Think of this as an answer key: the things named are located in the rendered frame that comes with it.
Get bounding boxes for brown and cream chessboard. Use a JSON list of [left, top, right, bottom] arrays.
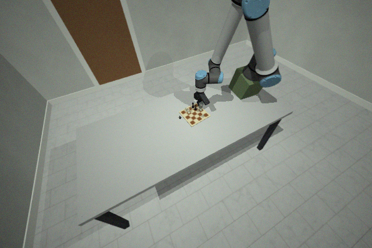
[[179, 103, 211, 127]]

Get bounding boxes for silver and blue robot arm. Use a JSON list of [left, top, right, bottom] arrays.
[[195, 0, 281, 92]]

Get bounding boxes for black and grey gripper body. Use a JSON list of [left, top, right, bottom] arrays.
[[194, 91, 204, 102]]

